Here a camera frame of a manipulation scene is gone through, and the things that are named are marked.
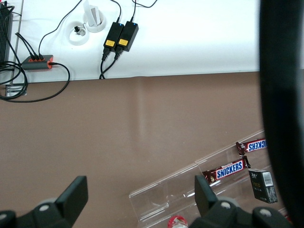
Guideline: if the grey aluminium rail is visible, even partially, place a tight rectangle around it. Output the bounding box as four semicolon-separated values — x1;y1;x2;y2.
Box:
11;0;25;84

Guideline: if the black adapter input cable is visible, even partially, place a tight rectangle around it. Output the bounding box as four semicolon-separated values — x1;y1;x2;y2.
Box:
131;0;158;23
110;0;123;24

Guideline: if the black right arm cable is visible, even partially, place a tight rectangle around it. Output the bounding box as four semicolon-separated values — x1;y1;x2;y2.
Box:
259;0;304;228

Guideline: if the black power adapter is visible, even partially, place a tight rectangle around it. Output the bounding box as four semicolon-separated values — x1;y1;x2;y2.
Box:
117;20;140;53
103;21;125;49

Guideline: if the small black box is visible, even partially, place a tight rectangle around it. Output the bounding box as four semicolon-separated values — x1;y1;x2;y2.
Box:
247;168;278;204

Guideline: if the grey orange USB hub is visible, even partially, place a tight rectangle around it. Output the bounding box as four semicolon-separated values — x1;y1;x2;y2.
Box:
21;54;55;71

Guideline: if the clear acrylic step stand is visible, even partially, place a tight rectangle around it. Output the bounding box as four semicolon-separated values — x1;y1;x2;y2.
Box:
128;129;292;223

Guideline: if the small black grey clip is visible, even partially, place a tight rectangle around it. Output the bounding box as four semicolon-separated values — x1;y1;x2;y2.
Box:
74;25;86;37

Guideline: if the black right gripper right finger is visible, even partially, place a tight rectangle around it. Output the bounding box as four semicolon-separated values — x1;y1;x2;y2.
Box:
194;175;293;228

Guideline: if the white tape roll with paper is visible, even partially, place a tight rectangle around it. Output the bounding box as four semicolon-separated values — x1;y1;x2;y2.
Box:
83;0;105;33

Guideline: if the long black hub loop cable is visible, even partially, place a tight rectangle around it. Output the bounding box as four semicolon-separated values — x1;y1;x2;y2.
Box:
0;62;71;104

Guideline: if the black ribbed device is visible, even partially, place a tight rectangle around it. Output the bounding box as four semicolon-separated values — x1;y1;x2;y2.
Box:
0;4;14;64

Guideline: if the silver metal bracket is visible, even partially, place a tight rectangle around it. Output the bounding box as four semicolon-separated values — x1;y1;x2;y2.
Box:
5;84;28;97

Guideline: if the black adapter output cable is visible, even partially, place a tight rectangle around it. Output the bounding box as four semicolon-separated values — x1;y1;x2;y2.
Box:
99;46;113;80
100;47;124;80

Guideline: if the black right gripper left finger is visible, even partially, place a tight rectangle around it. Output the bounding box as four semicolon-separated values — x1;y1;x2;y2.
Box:
0;175;89;228

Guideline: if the thin black hub cable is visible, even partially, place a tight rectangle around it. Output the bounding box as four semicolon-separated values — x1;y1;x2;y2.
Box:
15;32;34;60
18;33;40;60
38;0;84;59

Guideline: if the Snickers chocolate bar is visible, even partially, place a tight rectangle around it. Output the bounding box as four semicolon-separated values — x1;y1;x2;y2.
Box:
202;155;251;186
235;138;268;155

